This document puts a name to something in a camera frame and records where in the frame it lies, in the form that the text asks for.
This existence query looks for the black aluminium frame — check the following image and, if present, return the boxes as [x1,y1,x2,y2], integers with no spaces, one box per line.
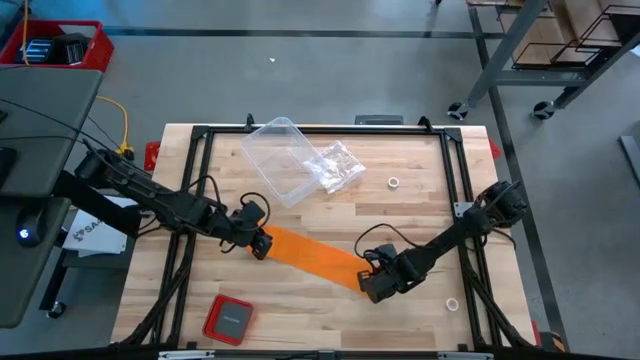
[119,113,536,351]

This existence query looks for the grey flat box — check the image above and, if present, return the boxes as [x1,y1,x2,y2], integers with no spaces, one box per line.
[213,300,253,337]

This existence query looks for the grey metal cart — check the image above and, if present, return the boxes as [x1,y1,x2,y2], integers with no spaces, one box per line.
[447,0,640,121]

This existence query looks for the cardboard boxes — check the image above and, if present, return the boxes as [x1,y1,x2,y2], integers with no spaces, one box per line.
[499,0,640,66]

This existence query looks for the black wire rack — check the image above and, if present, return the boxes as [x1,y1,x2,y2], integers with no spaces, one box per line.
[512,4,640,69]

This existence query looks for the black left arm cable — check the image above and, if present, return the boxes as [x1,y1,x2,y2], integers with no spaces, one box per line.
[238,192,272,227]

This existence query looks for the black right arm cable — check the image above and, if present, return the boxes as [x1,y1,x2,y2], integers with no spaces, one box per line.
[353,223,426,259]

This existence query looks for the red plastic crate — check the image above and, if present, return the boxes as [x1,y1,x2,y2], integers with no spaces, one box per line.
[0,19,115,73]

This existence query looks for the black computer mouse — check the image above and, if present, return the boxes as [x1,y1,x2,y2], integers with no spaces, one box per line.
[15,207,46,249]

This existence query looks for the grey desk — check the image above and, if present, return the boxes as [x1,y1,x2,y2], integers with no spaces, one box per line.
[0,67,104,329]

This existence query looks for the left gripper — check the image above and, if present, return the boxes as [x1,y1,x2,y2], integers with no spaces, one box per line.
[227,207,274,262]

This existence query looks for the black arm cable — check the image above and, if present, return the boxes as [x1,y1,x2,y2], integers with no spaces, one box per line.
[353,223,426,259]
[238,192,272,227]

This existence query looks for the clear plastic bag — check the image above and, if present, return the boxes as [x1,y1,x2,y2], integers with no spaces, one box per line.
[303,140,367,195]

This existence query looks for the black devices in crate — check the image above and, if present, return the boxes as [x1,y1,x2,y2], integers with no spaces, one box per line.
[14,33,92,66]

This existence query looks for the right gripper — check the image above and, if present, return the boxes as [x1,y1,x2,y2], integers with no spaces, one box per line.
[356,243,416,305]

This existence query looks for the orange elastic bandage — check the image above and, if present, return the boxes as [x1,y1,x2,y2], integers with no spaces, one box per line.
[261,224,374,294]

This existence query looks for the clear plastic container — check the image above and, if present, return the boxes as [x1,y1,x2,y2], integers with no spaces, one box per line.
[240,116,331,209]

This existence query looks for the yellow floor cable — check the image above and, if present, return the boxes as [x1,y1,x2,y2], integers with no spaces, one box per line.
[95,95,135,157]

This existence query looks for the white printed paper sheet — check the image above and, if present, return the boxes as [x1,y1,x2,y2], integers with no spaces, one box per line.
[62,194,141,259]

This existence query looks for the red tray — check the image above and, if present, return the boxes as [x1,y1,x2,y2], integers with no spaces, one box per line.
[202,294,255,347]

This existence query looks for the yellow hanging cable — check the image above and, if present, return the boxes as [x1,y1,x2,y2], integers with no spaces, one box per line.
[21,0,30,66]

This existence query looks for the silver rail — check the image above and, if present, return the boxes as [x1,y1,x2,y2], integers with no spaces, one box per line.
[158,349,494,360]

